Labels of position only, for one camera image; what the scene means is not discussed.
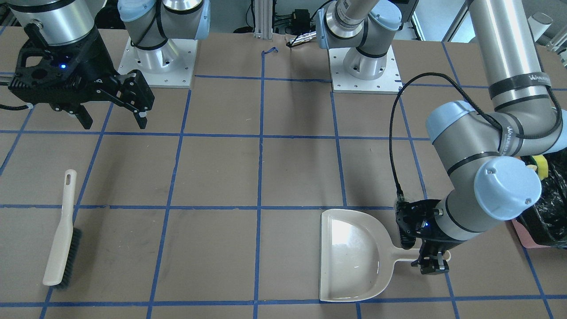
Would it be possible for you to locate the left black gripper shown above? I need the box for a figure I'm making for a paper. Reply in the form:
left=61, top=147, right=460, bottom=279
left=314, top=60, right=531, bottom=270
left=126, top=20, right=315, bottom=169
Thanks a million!
left=411, top=222, right=464, bottom=275

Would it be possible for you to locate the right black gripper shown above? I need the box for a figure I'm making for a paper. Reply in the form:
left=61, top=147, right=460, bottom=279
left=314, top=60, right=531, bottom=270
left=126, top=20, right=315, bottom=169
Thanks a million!
left=8, top=27, right=155, bottom=130

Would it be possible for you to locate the beige plastic dustpan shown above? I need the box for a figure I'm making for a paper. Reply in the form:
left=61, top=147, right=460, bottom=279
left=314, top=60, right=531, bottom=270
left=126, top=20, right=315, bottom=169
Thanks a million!
left=319, top=209, right=451, bottom=303

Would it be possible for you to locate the yellow green sponge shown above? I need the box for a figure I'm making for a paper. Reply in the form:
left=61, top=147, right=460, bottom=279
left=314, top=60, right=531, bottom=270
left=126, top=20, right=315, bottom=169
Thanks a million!
left=522, top=154, right=549, bottom=180

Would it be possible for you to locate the beige hand brush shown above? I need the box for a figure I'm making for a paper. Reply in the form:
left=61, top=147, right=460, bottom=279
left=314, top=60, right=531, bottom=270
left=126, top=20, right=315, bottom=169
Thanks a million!
left=43, top=169, right=82, bottom=289

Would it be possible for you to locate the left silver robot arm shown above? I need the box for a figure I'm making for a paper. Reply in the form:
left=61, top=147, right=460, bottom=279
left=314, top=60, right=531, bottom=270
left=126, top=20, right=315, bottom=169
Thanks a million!
left=390, top=0, right=566, bottom=275

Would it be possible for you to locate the black lined trash bin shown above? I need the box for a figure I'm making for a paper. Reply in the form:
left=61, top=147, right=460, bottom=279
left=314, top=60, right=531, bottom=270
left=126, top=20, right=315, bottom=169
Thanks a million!
left=513, top=149, right=567, bottom=249

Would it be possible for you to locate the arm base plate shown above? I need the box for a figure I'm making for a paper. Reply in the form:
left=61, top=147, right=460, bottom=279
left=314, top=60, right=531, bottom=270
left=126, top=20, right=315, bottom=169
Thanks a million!
left=328, top=46, right=403, bottom=94
left=118, top=39, right=199, bottom=88

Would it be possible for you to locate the aluminium frame post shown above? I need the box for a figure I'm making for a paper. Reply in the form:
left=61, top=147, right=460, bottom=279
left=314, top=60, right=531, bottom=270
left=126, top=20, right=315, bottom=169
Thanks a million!
left=252, top=0, right=274, bottom=41

